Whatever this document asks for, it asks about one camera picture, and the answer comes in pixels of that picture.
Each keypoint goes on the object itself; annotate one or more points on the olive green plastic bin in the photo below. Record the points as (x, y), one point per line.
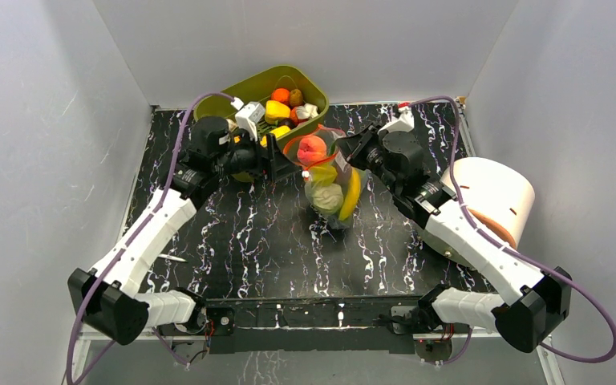
(258, 88)

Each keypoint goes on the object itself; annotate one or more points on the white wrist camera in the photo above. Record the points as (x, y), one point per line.
(403, 123)
(249, 117)

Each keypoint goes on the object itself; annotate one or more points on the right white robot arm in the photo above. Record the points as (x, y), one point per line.
(529, 300)

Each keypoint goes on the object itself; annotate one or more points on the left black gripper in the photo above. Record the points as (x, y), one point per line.
(280, 167)

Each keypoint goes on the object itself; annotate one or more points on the yellow banana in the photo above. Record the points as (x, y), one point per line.
(351, 184)

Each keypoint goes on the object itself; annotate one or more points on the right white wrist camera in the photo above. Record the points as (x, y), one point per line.
(403, 123)

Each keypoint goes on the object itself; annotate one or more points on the wrinkled orange red fruit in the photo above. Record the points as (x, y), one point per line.
(294, 116)

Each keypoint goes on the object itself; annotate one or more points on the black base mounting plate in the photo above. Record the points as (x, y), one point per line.
(390, 323)

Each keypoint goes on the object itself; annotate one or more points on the brown kiwi fruit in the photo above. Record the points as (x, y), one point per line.
(296, 98)

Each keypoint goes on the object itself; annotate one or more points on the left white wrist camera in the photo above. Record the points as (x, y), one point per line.
(249, 117)

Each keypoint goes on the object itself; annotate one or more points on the small orange fruit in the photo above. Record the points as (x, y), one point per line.
(311, 150)

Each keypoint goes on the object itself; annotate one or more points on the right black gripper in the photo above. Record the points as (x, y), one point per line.
(359, 149)

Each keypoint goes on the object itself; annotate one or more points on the yellow bell pepper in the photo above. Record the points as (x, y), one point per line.
(276, 111)

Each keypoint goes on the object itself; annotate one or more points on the clear zip top bag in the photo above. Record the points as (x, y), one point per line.
(335, 158)

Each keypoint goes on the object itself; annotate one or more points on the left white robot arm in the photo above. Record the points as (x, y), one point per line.
(107, 297)

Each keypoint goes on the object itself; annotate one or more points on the round orange fruit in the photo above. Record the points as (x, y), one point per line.
(281, 95)

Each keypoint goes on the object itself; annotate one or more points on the white orange cylinder drum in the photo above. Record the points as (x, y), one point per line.
(497, 196)

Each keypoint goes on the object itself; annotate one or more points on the yellow green starfruit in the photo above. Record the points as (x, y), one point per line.
(322, 174)

